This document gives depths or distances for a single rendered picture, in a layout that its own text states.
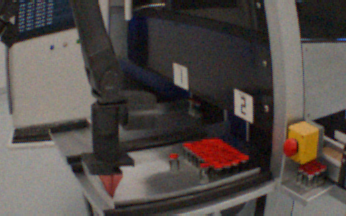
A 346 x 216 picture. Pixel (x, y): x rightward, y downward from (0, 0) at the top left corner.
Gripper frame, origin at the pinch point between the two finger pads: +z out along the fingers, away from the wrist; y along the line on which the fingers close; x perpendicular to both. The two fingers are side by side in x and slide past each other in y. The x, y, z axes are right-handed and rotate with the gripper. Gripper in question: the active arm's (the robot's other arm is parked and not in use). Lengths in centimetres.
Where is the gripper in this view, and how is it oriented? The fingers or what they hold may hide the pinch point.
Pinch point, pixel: (110, 195)
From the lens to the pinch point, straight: 105.5
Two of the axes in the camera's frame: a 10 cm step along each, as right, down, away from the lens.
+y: 9.1, -0.8, 4.0
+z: -0.3, 9.7, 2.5
